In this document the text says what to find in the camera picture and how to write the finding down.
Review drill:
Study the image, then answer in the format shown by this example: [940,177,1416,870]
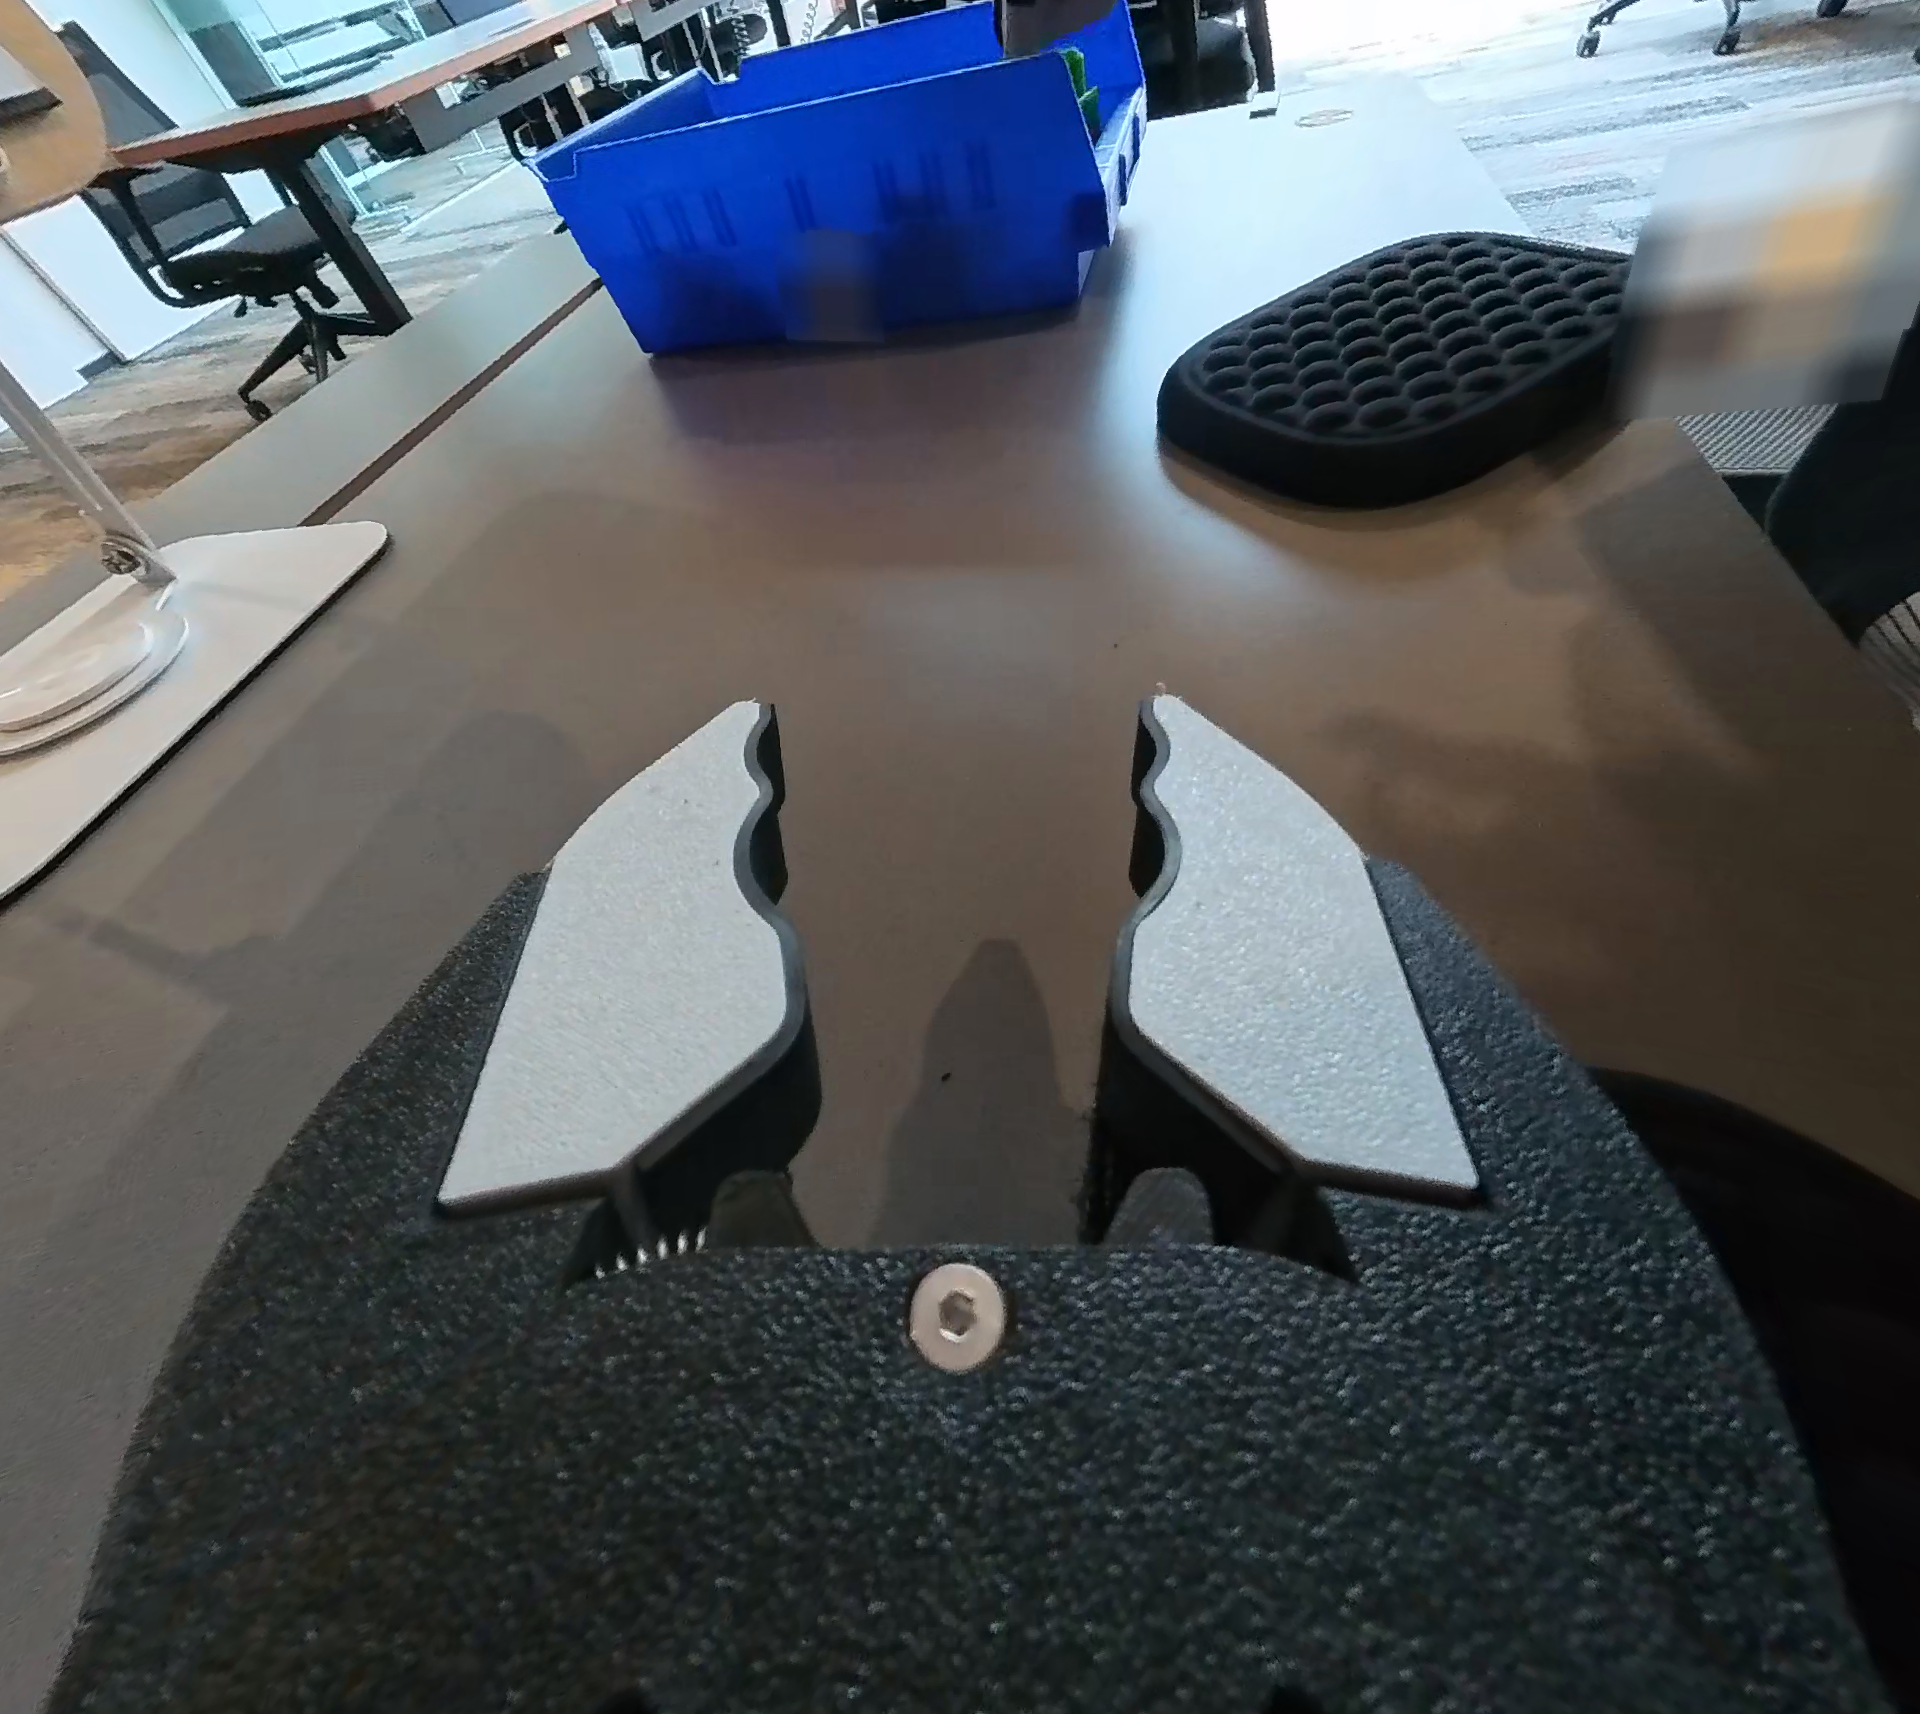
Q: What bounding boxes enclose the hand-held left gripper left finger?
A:
[435,704,822,1217]

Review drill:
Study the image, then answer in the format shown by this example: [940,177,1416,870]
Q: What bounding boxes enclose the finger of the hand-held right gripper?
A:
[1000,0,1118,65]

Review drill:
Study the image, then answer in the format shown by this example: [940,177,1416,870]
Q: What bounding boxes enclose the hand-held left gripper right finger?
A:
[1095,688,1490,1211]

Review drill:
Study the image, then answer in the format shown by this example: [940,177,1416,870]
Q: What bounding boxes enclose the blue plastic bin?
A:
[534,0,1151,359]

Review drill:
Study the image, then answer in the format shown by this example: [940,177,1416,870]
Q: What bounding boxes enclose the black perforated rubber pad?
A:
[1157,230,1638,510]

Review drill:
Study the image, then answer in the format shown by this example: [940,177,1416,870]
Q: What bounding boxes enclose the person's printed top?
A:
[1770,303,1920,695]

